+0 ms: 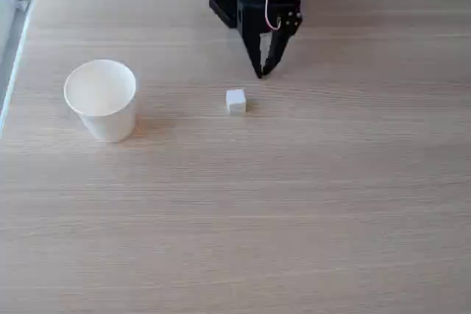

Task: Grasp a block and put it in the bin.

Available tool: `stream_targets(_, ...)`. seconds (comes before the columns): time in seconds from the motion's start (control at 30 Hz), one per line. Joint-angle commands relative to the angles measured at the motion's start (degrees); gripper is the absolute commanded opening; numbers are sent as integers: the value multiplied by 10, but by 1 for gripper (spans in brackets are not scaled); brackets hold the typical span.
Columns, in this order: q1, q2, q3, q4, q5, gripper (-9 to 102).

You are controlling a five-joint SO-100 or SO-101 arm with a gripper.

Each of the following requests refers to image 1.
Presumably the white paper cup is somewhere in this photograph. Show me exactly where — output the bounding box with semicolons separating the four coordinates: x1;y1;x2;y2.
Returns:
63;59;138;143

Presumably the small white block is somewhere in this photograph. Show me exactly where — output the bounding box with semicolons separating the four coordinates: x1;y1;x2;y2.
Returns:
224;88;247;115

